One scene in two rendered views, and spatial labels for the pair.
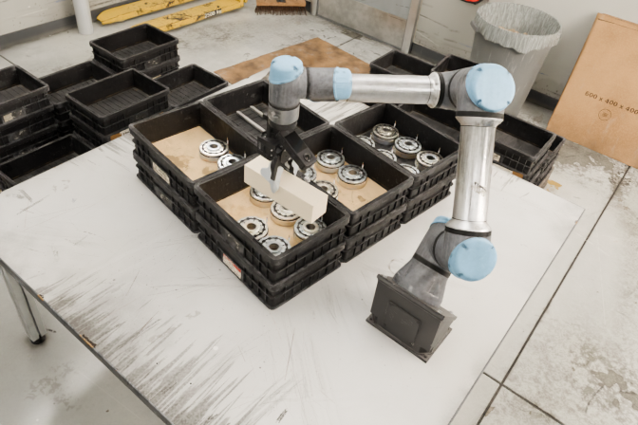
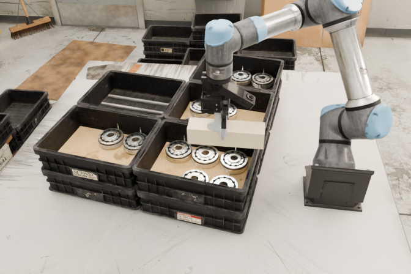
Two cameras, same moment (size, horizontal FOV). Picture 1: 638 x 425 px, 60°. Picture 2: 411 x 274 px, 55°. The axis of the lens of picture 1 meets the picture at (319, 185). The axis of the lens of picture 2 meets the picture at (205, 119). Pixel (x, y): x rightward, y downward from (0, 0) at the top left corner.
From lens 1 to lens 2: 0.64 m
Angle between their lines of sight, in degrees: 20
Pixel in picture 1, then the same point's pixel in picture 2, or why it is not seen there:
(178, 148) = (79, 150)
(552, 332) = not seen: hidden behind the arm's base
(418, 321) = (352, 184)
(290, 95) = (230, 51)
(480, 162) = (358, 52)
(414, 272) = (333, 152)
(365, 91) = not seen: hidden behind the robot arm
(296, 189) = (241, 128)
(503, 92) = not seen: outside the picture
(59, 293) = not seen: outside the picture
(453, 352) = (369, 196)
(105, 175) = (20, 203)
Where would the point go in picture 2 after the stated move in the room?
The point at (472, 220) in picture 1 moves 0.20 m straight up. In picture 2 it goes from (368, 95) to (383, 39)
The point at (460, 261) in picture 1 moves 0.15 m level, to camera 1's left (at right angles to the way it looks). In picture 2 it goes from (377, 125) to (340, 139)
